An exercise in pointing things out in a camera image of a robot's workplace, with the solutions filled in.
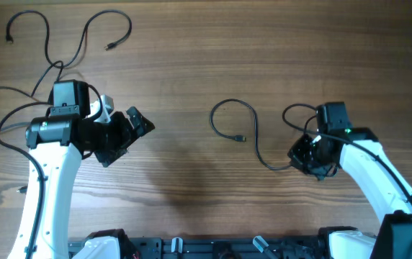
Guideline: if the black usb cable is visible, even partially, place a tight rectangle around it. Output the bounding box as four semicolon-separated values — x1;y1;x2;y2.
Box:
4;9;133;70
209;98;295;171
0;60;65;195

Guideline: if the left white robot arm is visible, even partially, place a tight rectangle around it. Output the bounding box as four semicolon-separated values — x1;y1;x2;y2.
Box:
9;80;155;258

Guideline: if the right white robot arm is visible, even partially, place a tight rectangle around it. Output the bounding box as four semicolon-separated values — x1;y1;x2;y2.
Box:
288;102;412;258

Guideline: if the black metal base rail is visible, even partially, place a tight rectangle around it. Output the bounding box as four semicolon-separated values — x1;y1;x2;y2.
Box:
68;235;331;259

